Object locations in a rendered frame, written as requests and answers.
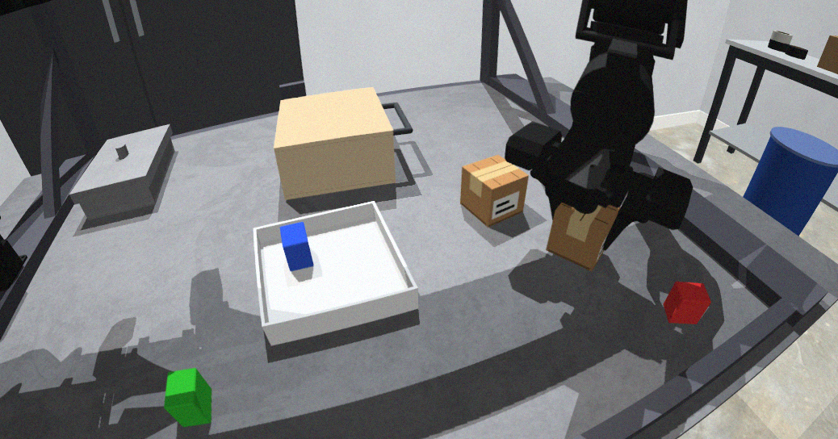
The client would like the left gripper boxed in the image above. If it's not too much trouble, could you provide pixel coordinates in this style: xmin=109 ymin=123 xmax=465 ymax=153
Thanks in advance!
xmin=505 ymin=121 xmax=693 ymax=251

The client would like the brown cardboard box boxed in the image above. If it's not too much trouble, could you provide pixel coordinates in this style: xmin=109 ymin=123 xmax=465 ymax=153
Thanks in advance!
xmin=546 ymin=203 xmax=620 ymax=271
xmin=460 ymin=155 xmax=529 ymax=227

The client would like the white open-top tray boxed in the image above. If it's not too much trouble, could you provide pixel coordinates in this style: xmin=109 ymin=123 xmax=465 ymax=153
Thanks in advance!
xmin=253 ymin=201 xmax=418 ymax=345

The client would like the red block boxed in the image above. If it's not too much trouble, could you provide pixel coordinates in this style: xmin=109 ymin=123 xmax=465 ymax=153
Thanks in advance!
xmin=664 ymin=282 xmax=711 ymax=324

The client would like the green block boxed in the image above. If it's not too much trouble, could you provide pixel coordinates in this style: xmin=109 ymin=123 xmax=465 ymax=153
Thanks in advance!
xmin=164 ymin=368 xmax=212 ymax=427

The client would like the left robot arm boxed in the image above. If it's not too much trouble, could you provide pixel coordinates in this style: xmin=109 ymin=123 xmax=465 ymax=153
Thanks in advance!
xmin=545 ymin=0 xmax=688 ymax=214

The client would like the blue block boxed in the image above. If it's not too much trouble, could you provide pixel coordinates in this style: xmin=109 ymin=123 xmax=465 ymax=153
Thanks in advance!
xmin=280 ymin=222 xmax=314 ymax=271

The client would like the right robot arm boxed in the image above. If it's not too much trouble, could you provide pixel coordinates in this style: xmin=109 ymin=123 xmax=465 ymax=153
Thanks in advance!
xmin=0 ymin=2 xmax=27 ymax=291

